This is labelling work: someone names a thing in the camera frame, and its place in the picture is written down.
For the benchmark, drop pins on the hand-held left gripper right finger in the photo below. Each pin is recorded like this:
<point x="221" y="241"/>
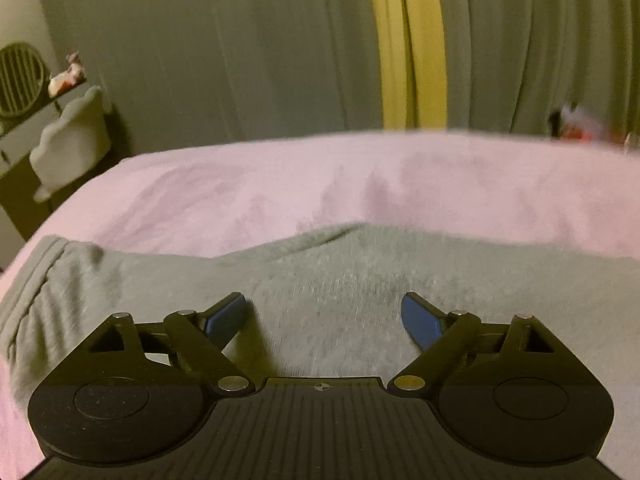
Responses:
<point x="419" y="319"/>

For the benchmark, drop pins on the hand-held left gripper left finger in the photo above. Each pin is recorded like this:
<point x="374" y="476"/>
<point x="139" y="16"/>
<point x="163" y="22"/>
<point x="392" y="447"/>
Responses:
<point x="226" y="316"/>

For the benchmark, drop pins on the grey pants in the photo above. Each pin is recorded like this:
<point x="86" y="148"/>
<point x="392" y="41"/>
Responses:
<point x="325" y="285"/>

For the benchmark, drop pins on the pink plush blanket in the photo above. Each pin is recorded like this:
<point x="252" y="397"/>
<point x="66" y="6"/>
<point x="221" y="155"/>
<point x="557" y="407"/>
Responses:
<point x="240" y="185"/>

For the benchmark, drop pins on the white cloud-shaped chair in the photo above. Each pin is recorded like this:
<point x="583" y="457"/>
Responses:
<point x="72" y="140"/>

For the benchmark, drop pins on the dark side desk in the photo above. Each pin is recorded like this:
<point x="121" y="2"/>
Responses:
<point x="20" y="180"/>

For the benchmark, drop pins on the red and white packet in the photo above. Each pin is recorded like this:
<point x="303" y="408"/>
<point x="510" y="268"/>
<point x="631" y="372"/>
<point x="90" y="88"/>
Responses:
<point x="582" y="125"/>

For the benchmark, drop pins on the yellow curtain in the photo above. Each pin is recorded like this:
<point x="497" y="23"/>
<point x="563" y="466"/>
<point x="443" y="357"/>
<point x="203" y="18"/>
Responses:
<point x="417" y="50"/>

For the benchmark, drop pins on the grey-green curtain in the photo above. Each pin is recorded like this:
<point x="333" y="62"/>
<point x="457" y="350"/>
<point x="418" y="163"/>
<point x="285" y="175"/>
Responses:
<point x="225" y="45"/>

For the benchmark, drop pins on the small toy figure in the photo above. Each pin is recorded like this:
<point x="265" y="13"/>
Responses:
<point x="66" y="76"/>

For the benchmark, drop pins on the round slatted fan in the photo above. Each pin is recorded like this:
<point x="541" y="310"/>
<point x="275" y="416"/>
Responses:
<point x="19" y="80"/>

